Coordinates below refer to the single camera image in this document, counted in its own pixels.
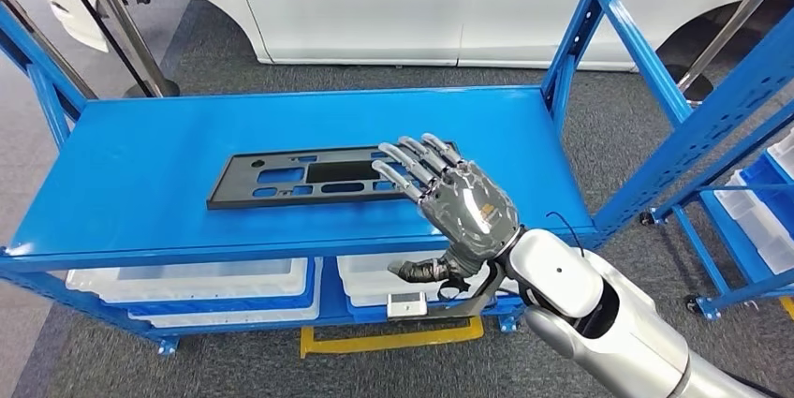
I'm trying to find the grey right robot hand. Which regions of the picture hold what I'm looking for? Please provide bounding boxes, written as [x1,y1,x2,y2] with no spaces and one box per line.
[371,133,522,285]

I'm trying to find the black plastic plate part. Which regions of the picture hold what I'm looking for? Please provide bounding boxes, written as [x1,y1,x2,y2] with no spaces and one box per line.
[206,141,463,212]

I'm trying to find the blue wheeled shelf rack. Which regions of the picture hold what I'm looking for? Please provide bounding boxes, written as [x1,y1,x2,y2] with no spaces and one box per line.
[639,115,794,322]

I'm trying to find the blue metal shelf rack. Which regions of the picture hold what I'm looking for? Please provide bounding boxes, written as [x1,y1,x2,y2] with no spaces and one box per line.
[0,0,794,356]

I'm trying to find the white car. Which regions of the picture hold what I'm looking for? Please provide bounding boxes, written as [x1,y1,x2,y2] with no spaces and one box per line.
[18,0,794,70]

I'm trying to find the chrome stanchion pole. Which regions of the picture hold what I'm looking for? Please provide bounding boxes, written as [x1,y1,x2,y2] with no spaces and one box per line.
[66,0,181,100]
[674,0,794,102]
[0,0,99,102]

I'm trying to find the black barrier belt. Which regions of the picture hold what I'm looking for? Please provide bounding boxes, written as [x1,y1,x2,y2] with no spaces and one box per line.
[40,0,154,98]

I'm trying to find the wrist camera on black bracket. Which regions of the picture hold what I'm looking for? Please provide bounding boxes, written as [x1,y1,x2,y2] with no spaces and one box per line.
[386,261,507,322]

